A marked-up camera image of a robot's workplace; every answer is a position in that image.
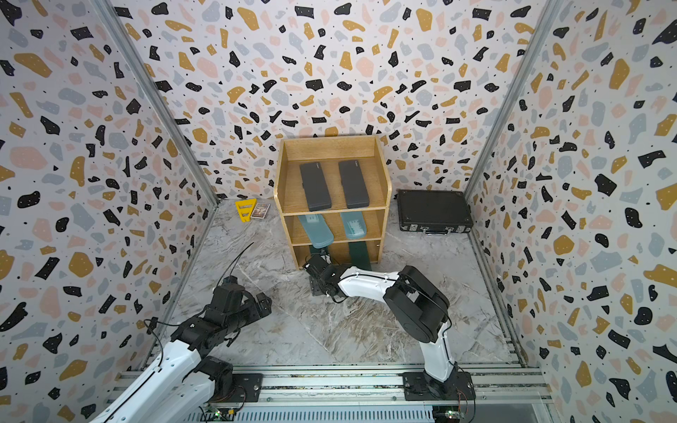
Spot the dark green pencil case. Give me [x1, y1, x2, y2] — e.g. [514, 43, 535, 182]
[309, 245, 333, 262]
[348, 241, 371, 271]

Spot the light teal pencil case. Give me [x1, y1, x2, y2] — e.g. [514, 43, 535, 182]
[340, 211, 367, 240]
[299, 214, 334, 250]

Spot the dark grey pencil case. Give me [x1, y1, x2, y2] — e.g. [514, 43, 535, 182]
[300, 162, 333, 212]
[338, 160, 370, 209]

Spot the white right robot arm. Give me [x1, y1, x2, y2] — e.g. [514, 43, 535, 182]
[303, 255, 458, 384]

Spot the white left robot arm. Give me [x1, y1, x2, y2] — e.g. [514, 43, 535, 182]
[93, 276, 273, 422]

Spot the wooden three-tier shelf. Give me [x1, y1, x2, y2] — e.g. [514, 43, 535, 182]
[274, 136, 392, 269]

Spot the yellow plastic triangular holder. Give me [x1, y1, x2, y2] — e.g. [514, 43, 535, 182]
[234, 198, 257, 223]

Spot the black briefcase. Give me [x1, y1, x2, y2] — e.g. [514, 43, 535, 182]
[397, 190, 474, 235]

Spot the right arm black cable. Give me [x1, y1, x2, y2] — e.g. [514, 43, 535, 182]
[327, 269, 453, 339]

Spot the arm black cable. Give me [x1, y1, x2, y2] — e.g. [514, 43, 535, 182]
[327, 269, 453, 339]
[142, 241, 255, 371]

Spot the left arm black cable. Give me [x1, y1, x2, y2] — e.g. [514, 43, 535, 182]
[142, 241, 255, 371]

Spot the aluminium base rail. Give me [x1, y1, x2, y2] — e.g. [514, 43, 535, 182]
[105, 363, 551, 423]

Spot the left corner aluminium post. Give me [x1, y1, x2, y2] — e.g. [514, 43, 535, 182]
[92, 0, 220, 206]

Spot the corner aluminium post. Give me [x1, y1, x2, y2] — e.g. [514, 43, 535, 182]
[464, 0, 562, 203]
[92, 0, 220, 206]

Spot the right corner aluminium post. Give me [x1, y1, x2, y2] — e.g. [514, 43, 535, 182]
[464, 0, 562, 203]

